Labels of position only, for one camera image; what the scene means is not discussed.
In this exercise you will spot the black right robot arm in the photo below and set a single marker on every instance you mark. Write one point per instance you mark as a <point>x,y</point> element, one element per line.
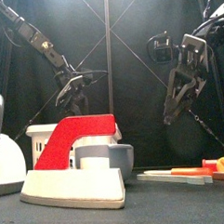
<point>216,34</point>

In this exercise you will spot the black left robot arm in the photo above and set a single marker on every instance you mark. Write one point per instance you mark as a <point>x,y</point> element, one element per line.
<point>35,37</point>

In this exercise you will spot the white plastic basket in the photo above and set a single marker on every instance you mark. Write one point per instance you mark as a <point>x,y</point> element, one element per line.
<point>38,142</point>

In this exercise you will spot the red wooden toy block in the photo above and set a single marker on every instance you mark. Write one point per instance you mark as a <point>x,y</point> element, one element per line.
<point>209,164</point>

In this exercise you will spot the pale wooden toy plank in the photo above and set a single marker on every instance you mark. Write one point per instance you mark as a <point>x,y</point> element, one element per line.
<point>170,177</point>

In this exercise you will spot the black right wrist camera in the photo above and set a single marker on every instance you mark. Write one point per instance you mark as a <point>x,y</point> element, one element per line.
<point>162,49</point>

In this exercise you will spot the grey vertical frame pole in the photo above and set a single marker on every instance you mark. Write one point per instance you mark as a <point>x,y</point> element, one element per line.
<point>108,55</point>

